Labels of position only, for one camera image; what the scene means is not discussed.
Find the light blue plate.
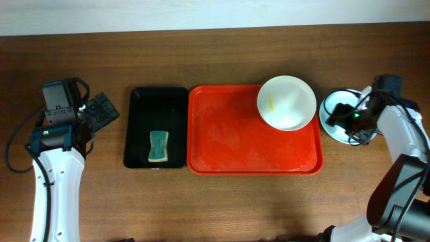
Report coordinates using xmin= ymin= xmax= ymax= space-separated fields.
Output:
xmin=318 ymin=88 xmax=377 ymax=145

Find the green and yellow sponge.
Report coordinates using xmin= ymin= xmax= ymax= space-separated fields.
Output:
xmin=148 ymin=130 xmax=169 ymax=163

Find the white plate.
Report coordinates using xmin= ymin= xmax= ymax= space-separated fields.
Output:
xmin=257 ymin=75 xmax=316 ymax=131

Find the pale green plate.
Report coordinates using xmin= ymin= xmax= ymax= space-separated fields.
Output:
xmin=318 ymin=102 xmax=359 ymax=146

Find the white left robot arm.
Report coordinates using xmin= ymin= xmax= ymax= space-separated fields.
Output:
xmin=24 ymin=92 xmax=120 ymax=241

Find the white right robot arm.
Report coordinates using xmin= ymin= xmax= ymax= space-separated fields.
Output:
xmin=320 ymin=89 xmax=429 ymax=241

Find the black plastic tray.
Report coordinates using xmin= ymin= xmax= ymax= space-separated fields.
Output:
xmin=123 ymin=87 xmax=189 ymax=169

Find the red plastic tray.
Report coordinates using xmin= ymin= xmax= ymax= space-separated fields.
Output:
xmin=187 ymin=85 xmax=324 ymax=176

